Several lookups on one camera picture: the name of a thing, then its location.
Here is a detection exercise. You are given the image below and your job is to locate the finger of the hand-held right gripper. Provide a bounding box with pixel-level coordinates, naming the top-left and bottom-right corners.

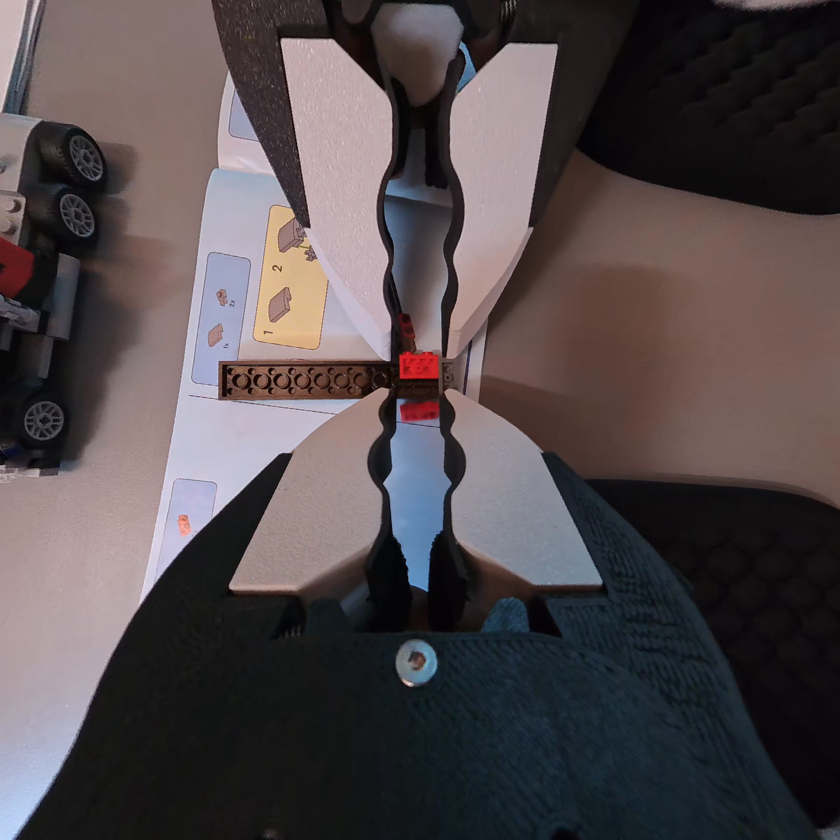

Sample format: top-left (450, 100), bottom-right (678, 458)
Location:
top-left (280, 37), bottom-right (404, 358)
top-left (441, 42), bottom-right (559, 358)

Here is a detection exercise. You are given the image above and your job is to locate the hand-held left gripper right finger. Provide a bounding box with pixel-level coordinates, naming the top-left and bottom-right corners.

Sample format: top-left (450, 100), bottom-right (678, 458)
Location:
top-left (428, 389), bottom-right (605, 632)

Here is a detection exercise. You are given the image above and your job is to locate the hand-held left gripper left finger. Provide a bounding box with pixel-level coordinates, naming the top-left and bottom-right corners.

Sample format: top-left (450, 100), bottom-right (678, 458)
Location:
top-left (227, 387), bottom-right (412, 632)

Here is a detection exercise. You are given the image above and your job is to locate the long black lego plate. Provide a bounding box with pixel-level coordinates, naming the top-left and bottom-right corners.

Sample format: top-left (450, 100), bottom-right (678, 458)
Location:
top-left (219, 359), bottom-right (456, 400)

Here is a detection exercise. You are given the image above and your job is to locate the open lego instruction booklet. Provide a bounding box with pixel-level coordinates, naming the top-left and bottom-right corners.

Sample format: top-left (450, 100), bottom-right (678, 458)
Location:
top-left (140, 66), bottom-right (491, 602)

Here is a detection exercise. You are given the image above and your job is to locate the black red lego truck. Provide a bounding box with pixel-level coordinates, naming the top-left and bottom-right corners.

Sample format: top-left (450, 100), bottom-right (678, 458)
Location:
top-left (0, 113), bottom-right (110, 484)

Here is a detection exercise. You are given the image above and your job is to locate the black quilted wrist pad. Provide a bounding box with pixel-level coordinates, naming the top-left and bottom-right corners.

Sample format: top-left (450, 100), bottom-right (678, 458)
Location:
top-left (576, 0), bottom-right (840, 217)
top-left (583, 478), bottom-right (840, 840)

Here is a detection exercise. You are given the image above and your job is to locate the car cover instruction booklet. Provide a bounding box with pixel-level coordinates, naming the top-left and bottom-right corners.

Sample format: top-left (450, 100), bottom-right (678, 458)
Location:
top-left (0, 0), bottom-right (47, 115)

